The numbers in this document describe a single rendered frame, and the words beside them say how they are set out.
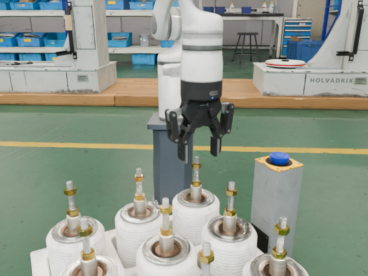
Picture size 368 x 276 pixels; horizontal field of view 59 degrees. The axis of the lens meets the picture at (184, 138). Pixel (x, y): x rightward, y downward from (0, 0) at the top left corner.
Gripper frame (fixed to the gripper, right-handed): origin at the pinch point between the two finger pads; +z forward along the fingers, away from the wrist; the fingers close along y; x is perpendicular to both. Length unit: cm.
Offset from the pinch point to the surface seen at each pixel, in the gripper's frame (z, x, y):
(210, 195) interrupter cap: 9.6, -0.6, 2.2
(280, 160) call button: 2.5, -6.3, 15.2
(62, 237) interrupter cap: 9.6, -0.9, -26.6
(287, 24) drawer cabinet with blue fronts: -22, 369, 395
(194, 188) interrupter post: 7.1, -0.7, -1.5
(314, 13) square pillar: -41, 398, 490
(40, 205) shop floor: 35, 59, -27
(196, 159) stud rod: 1.2, -0.3, -1.0
